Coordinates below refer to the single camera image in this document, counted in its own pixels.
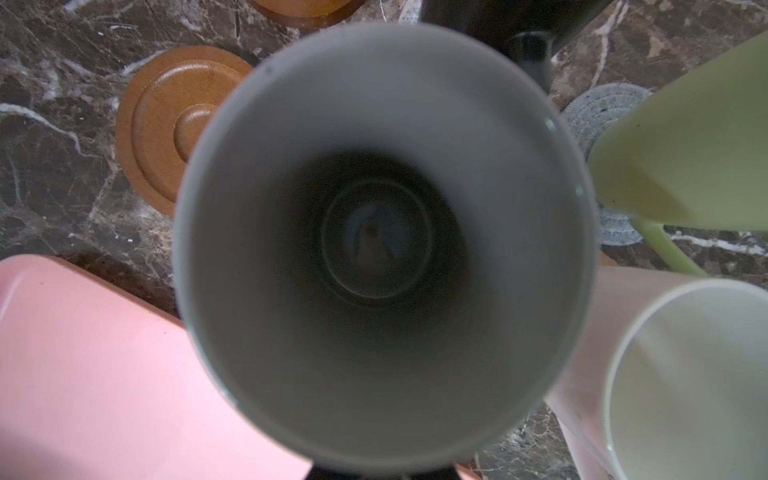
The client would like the grey mug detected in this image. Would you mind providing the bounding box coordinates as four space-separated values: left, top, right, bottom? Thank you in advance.
172 22 599 479

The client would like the green mug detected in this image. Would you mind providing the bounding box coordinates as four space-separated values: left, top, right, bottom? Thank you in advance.
588 33 767 276

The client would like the white mug pink handle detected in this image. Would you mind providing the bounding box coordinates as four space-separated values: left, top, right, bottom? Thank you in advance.
546 266 767 479

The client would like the dark wooden coaster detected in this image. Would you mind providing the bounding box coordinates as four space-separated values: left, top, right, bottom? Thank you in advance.
250 0 364 30

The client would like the blue-grey woven coaster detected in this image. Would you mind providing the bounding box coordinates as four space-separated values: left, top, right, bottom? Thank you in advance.
562 83 652 247

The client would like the white woven coaster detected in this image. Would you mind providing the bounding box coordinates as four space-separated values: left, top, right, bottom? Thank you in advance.
398 0 422 24

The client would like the pink tray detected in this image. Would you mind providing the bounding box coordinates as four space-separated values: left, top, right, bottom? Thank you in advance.
1 255 311 479

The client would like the black mug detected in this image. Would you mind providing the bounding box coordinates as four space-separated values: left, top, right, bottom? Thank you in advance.
419 0 610 92

